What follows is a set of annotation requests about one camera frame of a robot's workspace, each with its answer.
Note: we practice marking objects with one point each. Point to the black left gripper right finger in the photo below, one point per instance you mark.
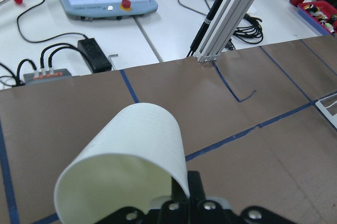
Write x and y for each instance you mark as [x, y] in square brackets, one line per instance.
[196, 190]

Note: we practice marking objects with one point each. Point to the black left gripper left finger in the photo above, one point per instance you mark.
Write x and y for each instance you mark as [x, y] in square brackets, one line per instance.
[177, 193]

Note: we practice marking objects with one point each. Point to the white plastic cup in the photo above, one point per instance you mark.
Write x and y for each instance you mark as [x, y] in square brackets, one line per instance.
[130, 162]

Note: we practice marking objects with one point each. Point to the black power adapter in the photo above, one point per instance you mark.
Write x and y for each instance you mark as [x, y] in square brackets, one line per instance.
[94, 56]

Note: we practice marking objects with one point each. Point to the grey usb hub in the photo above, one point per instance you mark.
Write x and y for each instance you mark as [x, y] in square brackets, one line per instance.
[31, 78]

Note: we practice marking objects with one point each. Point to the aluminium frame post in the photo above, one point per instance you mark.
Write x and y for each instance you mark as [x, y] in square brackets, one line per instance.
[217, 28]

